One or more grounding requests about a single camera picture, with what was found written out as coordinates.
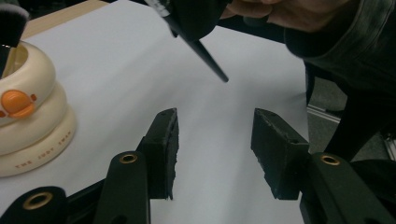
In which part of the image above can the black fluffy makeup brush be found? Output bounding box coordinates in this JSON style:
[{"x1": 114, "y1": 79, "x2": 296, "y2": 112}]
[{"x1": 0, "y1": 3, "x2": 30, "y2": 78}]

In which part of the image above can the black stand leg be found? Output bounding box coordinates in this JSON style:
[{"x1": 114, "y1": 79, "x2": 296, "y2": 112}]
[{"x1": 323, "y1": 89, "x2": 396, "y2": 163}]

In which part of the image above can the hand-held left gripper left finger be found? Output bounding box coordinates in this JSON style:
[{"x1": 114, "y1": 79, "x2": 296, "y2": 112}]
[{"x1": 136, "y1": 107, "x2": 180, "y2": 201}]

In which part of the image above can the thin black makeup brush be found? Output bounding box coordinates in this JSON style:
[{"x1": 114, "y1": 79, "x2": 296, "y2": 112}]
[{"x1": 144, "y1": 0, "x2": 230, "y2": 84}]

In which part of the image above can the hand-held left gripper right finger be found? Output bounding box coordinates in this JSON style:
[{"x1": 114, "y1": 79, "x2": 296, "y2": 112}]
[{"x1": 250, "y1": 107, "x2": 311, "y2": 201}]

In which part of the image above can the wooden table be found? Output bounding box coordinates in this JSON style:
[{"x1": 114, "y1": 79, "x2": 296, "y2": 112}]
[{"x1": 20, "y1": 0, "x2": 108, "y2": 40}]

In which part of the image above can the cream ringed brush holder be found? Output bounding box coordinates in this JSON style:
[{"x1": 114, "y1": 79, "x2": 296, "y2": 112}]
[{"x1": 0, "y1": 40, "x2": 78, "y2": 178}]

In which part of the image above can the white table cover board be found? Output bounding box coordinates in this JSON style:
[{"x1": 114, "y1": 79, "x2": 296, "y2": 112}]
[{"x1": 0, "y1": 0, "x2": 311, "y2": 224}]

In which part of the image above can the aluminium floor rail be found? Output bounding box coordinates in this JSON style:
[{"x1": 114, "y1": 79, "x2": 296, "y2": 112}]
[{"x1": 306, "y1": 104, "x2": 343, "y2": 124}]

